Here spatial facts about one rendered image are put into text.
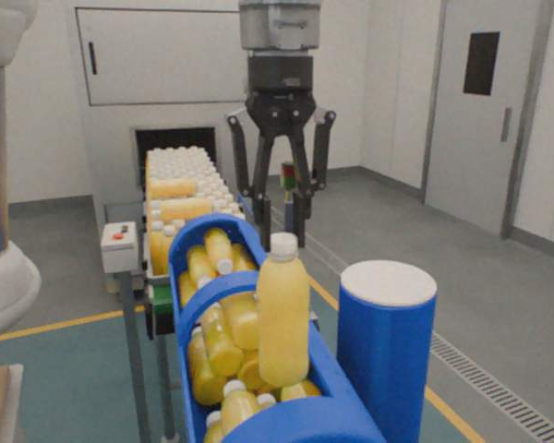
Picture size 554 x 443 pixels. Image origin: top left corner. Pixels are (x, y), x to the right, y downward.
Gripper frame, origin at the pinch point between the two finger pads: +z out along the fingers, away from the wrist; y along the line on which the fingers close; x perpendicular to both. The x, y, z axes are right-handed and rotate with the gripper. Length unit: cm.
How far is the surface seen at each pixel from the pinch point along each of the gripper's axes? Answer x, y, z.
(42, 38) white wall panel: 487, -107, -32
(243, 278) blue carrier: 31.9, 0.3, 23.8
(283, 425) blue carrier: -9.0, -2.5, 24.1
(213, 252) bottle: 59, -2, 29
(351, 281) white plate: 59, 38, 44
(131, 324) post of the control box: 101, -29, 72
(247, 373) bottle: 22.2, -1.3, 40.0
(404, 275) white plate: 58, 55, 44
